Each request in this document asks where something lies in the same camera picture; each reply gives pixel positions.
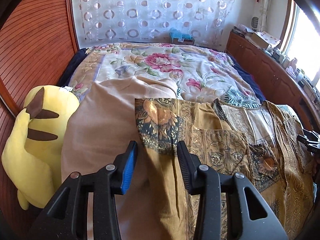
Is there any teal packet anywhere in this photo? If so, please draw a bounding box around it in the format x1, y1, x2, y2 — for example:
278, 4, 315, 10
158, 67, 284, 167
170, 29, 195, 46

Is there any stack of flat boxes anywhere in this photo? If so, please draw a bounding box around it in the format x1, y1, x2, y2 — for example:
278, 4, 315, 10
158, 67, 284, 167
231, 25, 253, 37

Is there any floral-lined cardboard box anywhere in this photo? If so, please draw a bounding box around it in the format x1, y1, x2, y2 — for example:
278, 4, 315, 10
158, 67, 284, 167
250, 31, 280, 49

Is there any palm leaf print sheet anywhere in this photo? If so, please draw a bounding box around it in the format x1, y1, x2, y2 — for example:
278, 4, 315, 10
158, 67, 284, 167
221, 86, 260, 105

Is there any pale pink figurine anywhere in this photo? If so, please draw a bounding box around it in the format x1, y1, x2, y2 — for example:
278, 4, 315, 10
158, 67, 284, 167
286, 57, 299, 77

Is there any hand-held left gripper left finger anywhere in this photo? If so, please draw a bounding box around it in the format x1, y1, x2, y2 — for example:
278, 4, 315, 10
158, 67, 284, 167
31, 140, 138, 240

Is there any sheer circle-pattern curtain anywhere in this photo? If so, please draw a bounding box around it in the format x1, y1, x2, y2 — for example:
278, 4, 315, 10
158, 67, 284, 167
71, 0, 237, 53

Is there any floral window curtain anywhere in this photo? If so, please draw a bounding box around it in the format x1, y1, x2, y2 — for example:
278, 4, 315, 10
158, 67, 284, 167
257, 0, 275, 30

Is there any beige cloth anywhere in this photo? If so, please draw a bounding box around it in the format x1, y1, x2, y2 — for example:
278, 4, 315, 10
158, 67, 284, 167
61, 76, 180, 240

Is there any yellow plush toy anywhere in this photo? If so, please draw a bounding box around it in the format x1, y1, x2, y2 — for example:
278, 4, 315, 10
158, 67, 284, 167
1, 86, 80, 210

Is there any wooden slatted panel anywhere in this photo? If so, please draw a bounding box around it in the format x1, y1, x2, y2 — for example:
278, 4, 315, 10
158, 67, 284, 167
0, 0, 81, 220

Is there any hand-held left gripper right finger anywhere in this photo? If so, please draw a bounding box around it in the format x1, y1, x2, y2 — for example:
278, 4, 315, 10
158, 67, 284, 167
177, 140, 288, 240

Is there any golden paisley patterned garment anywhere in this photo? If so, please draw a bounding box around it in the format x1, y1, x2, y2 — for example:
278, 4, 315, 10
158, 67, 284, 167
134, 97, 317, 240

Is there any wooden cabinet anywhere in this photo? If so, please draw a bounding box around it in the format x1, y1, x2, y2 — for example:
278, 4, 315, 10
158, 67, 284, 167
226, 30, 320, 130

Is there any row of small bottles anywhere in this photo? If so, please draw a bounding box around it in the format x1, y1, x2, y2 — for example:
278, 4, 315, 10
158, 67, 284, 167
271, 47, 288, 64

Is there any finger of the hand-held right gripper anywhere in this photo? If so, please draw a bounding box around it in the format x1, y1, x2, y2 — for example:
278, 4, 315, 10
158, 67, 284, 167
297, 129, 320, 153

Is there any window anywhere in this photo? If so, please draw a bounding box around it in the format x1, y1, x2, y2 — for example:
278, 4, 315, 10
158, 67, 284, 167
280, 0, 320, 90

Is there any floral blanket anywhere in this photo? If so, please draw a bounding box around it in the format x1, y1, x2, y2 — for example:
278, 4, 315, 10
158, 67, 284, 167
67, 42, 258, 103

